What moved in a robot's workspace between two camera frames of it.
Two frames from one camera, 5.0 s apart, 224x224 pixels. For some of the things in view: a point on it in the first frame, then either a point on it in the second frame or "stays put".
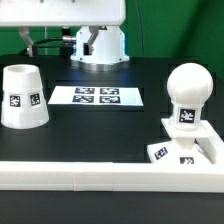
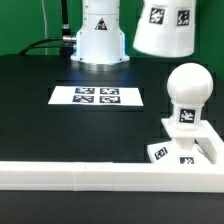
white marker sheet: (96, 96) stays put
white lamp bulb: (189, 86) stays put
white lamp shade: (24, 103) -> (167, 28)
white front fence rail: (147, 177) stays put
